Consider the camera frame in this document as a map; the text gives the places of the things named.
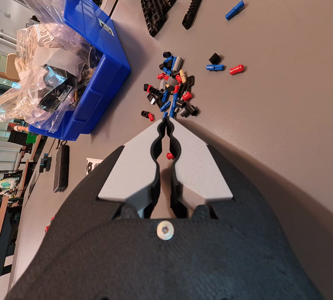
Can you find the black and red lego connector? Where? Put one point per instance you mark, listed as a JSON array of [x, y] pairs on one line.
[[144, 113]]

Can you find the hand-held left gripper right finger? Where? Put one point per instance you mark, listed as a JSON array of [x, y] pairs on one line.
[[203, 172]]

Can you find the black power brick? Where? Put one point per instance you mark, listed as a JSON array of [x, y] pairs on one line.
[[61, 170]]

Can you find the red lego pin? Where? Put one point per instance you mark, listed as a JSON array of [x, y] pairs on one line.
[[170, 156], [236, 69]]

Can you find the long blue lego pin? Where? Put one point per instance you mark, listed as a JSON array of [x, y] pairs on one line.
[[234, 10]]

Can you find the clear plastic bag of parts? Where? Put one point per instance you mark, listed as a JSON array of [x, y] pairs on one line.
[[52, 89]]

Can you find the black lego gear rack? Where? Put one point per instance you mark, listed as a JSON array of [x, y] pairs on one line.
[[195, 2]]

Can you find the black lego bush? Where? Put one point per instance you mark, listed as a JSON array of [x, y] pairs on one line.
[[214, 58]]

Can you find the short blue lego pin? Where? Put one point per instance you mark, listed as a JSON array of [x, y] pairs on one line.
[[215, 67]]

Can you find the printed paper sheet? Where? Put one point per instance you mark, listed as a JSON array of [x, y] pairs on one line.
[[89, 161]]

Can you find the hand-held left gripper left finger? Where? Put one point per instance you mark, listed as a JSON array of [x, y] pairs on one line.
[[130, 170]]

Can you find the green box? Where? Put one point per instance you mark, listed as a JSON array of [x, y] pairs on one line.
[[32, 138]]

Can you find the pile of small lego pins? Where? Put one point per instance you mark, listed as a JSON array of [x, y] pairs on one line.
[[186, 95]]

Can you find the blue plastic bin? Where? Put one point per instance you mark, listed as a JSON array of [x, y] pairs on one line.
[[88, 19]]

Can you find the cardboard box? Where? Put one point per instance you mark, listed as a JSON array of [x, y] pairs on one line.
[[11, 68]]

